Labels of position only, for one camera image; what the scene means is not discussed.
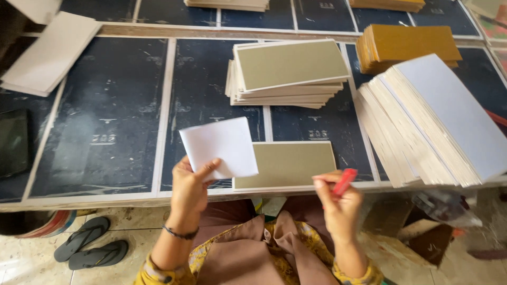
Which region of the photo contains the stack of plain white boards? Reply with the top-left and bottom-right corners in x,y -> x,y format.
0,0 -> 103,97

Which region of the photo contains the colourful round basket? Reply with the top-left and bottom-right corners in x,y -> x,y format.
0,210 -> 78,239

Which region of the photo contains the stack of mustard yellow cards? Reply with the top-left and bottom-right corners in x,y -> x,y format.
355,24 -> 463,76

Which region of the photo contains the white paper sheet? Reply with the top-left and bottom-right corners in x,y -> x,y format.
179,116 -> 260,182

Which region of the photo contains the brown cardboard box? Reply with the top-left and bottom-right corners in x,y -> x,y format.
362,196 -> 454,267

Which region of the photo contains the single olive green card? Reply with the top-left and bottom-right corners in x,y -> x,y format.
232,141 -> 338,192

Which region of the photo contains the black wrist bracelet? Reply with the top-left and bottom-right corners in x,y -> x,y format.
162,224 -> 200,241

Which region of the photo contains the person's left hand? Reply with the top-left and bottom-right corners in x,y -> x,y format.
170,155 -> 222,222

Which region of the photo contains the clear plastic bag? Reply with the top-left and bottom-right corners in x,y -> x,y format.
411,190 -> 483,229

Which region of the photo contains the stack of white-faced cards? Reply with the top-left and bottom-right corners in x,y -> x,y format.
354,53 -> 507,188

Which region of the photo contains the person's brown and yellow clothing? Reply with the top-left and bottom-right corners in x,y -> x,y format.
134,196 -> 385,285

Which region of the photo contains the red glue stick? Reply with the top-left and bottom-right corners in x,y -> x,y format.
332,168 -> 359,197

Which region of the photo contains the stack of thin yellow cards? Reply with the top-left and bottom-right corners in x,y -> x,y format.
349,0 -> 426,12

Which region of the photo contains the stack of beige cards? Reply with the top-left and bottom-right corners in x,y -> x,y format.
184,0 -> 271,12

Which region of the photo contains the stack of olive green cards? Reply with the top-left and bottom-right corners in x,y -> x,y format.
225,38 -> 351,110

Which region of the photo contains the black flip-flop sandal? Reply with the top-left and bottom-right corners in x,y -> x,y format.
53,216 -> 111,263
68,239 -> 129,271

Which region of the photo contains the person's right hand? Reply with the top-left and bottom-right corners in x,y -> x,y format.
312,171 -> 364,238

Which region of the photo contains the black tablet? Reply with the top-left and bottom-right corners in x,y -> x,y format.
0,108 -> 33,179

